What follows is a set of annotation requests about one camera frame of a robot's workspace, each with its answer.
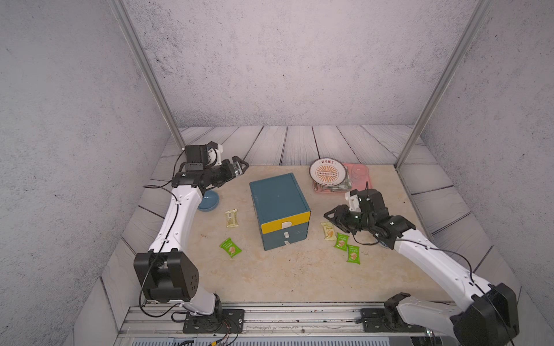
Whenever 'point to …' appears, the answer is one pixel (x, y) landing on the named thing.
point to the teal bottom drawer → (286, 241)
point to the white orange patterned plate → (327, 171)
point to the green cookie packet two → (341, 241)
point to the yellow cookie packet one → (231, 218)
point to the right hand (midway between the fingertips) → (326, 217)
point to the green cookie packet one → (231, 247)
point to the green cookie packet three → (353, 254)
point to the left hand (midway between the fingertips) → (244, 168)
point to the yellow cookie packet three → (329, 231)
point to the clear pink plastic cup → (359, 173)
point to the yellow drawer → (286, 222)
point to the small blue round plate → (210, 201)
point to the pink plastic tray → (347, 185)
